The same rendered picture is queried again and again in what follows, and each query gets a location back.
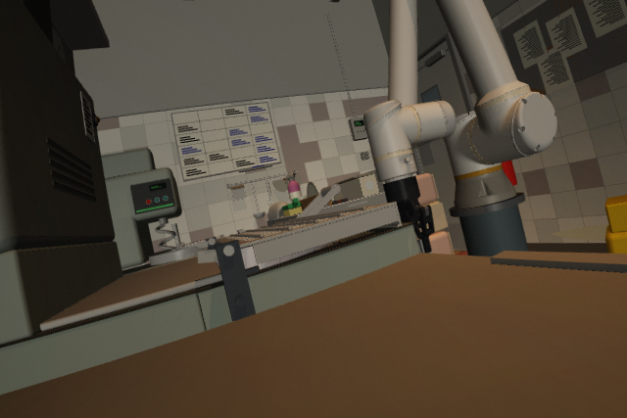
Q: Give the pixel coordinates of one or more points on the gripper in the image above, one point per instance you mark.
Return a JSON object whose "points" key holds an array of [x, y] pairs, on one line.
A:
{"points": [[400, 193]]}

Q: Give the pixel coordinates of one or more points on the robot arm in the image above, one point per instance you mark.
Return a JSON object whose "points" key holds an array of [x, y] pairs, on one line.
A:
{"points": [[441, 46]]}

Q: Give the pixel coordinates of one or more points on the grey lever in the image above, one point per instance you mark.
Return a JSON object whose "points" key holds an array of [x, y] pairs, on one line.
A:
{"points": [[318, 202]]}

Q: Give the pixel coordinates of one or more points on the grey mixer bowl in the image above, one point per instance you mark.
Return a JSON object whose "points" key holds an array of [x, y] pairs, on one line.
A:
{"points": [[171, 255]]}

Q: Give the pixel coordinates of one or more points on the grey spiral hook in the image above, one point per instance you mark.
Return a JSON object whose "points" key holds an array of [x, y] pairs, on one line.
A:
{"points": [[164, 237]]}

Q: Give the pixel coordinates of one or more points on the grey mixer control box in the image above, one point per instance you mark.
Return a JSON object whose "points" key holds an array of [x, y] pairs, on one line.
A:
{"points": [[156, 193]]}

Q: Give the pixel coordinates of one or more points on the grey-green spiral mixer body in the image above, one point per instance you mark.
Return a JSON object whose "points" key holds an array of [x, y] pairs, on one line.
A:
{"points": [[122, 237]]}

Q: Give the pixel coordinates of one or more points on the grey slatted conveyor tray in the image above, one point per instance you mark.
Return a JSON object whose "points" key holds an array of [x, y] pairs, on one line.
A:
{"points": [[318, 237]]}

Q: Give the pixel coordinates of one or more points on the green block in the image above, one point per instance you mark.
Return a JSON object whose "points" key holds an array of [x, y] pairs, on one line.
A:
{"points": [[294, 202]]}

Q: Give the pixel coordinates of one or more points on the pink white knob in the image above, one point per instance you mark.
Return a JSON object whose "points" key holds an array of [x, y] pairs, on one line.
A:
{"points": [[294, 188]]}

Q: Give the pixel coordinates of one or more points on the dark grey slab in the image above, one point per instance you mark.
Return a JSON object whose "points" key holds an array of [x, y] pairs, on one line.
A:
{"points": [[558, 261]]}

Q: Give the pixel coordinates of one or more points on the yellow crate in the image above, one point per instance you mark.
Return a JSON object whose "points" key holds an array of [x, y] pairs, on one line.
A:
{"points": [[617, 242], [617, 212]]}

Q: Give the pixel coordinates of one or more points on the white schedule board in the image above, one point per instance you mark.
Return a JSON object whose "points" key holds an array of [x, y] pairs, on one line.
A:
{"points": [[225, 141]]}

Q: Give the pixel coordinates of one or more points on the dark notice board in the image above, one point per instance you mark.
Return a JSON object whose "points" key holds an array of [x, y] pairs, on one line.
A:
{"points": [[563, 36]]}

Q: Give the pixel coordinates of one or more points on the grey extractor hood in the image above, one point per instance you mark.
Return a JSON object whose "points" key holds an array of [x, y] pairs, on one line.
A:
{"points": [[220, 56]]}

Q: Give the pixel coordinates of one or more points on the grey-green counter cabinet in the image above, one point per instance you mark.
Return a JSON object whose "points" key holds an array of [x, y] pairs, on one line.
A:
{"points": [[147, 310]]}

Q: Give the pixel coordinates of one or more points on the dark oven cabinet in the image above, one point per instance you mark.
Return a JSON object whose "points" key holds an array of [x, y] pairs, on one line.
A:
{"points": [[39, 144]]}

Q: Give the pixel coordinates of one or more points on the cream wall plate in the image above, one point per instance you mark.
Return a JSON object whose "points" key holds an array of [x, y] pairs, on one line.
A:
{"points": [[368, 185]]}

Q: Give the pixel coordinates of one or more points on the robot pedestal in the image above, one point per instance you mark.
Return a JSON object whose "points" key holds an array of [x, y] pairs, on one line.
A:
{"points": [[495, 232]]}

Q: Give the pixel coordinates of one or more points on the small black-white wall sign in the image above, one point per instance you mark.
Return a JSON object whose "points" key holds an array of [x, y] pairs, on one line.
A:
{"points": [[365, 155]]}

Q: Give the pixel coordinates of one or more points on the red wall object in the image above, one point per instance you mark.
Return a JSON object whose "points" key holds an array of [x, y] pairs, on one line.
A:
{"points": [[511, 173]]}

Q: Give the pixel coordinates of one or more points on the grey wall control panel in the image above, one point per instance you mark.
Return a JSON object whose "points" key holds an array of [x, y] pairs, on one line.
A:
{"points": [[358, 128]]}

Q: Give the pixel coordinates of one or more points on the dark bracket with grey disc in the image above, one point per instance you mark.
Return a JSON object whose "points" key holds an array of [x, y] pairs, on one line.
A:
{"points": [[237, 286]]}

